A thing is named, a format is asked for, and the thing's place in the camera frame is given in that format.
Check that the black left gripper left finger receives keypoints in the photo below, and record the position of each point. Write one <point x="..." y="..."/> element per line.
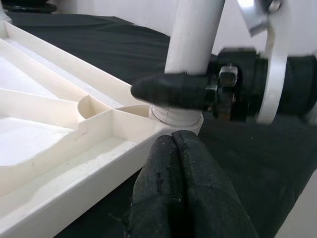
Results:
<point x="153" y="198"/>

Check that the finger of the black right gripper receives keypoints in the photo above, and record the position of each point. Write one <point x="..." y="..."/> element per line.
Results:
<point x="168" y="90"/>

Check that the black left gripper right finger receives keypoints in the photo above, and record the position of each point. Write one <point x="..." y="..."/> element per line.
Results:
<point x="205" y="198"/>

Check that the white plastic table leg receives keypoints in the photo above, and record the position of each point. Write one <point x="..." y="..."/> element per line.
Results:
<point x="3" y="11"/>
<point x="193" y="37"/>

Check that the white plastic children table top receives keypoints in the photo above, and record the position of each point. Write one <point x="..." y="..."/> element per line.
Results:
<point x="74" y="124"/>

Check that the black round stool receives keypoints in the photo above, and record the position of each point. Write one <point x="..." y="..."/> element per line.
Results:
<point x="29" y="5"/>

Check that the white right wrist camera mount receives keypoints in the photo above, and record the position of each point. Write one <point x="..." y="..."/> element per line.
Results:
<point x="275" y="74"/>

